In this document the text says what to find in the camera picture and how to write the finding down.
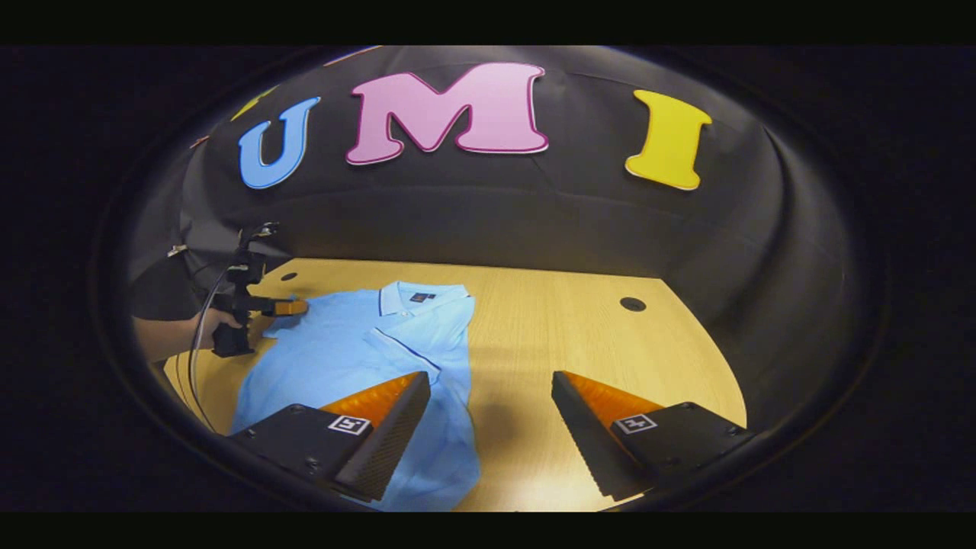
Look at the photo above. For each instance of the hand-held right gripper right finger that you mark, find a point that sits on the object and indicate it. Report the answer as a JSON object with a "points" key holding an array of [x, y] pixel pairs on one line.
{"points": [[587, 442]]}

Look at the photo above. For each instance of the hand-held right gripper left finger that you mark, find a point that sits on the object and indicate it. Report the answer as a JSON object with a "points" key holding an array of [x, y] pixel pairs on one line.
{"points": [[393, 438]]}

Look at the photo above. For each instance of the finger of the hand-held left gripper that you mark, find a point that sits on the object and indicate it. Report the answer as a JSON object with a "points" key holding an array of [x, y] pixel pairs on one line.
{"points": [[290, 307]]}

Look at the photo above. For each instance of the light blue T-shirt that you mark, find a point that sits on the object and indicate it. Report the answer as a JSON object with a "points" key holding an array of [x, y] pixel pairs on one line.
{"points": [[343, 343]]}

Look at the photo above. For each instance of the small white cloth clip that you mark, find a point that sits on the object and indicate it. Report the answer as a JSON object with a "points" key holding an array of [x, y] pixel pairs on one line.
{"points": [[177, 250]]}

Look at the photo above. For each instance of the black backdrop cloth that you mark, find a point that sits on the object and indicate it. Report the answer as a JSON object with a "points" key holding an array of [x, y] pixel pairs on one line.
{"points": [[579, 221]]}

